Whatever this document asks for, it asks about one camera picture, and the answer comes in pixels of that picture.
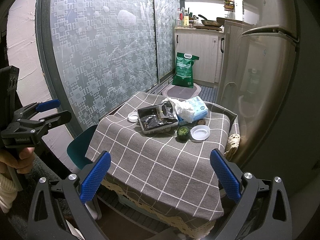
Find frying pan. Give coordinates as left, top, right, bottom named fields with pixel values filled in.
left=198, top=14, right=222, bottom=28

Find person's left hand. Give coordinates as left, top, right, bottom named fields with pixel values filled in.
left=0, top=147, right=35, bottom=178

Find white kitchen cabinet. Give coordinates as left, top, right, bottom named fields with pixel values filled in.
left=174, top=28, right=224, bottom=87

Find oval purple floor mat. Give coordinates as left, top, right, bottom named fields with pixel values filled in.
left=162, top=83, right=201, bottom=99

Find blue tissue pack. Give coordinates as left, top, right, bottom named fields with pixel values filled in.
left=177, top=96, right=208, bottom=126

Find lace table trim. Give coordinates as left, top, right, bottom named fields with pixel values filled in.
left=223, top=133, right=241, bottom=161

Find frosted patterned sliding door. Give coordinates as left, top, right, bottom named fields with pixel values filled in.
left=35, top=0, right=181, bottom=137

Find white tissue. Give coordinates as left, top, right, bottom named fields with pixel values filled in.
left=161, top=97, right=196, bottom=123

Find small white plastic lid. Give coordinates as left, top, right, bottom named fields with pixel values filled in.
left=127, top=111, right=138, bottom=123

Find teal trash bin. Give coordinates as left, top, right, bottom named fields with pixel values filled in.
left=67, top=125, right=97, bottom=170

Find brown chestnut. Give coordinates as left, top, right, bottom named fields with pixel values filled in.
left=197, top=119, right=206, bottom=125

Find large white plastic lid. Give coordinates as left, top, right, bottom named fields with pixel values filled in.
left=190, top=125, right=210, bottom=141

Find grey checked tablecloth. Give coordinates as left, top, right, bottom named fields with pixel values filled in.
left=86, top=92, right=240, bottom=221

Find green round fruit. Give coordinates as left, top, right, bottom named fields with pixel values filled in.
left=177, top=126, right=191, bottom=141

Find bottles on counter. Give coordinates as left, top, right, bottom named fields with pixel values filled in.
left=175, top=8, right=198, bottom=28

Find wall spice rack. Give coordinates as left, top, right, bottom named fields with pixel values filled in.
left=224, top=0, right=235, bottom=12

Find blue striped floor runner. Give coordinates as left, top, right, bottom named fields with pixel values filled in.
left=199, top=85, right=217, bottom=102

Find silver refrigerator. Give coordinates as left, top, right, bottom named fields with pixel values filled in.
left=216, top=0, right=299, bottom=165

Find green rice bag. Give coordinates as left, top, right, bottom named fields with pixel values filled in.
left=172, top=52, right=199, bottom=88

